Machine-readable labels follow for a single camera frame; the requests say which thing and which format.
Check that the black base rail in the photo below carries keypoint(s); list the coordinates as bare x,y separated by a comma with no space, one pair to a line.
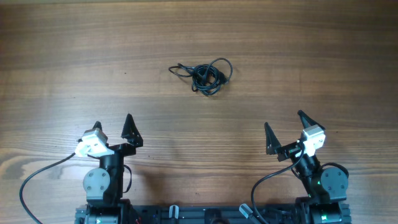
214,214

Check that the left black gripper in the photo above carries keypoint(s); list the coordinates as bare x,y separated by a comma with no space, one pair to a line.
132,139

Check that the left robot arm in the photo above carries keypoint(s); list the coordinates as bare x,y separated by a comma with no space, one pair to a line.
104,185

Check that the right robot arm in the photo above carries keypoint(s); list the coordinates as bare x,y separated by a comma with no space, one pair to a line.
325,184

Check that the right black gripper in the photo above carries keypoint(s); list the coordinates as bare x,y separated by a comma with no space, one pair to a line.
273,145

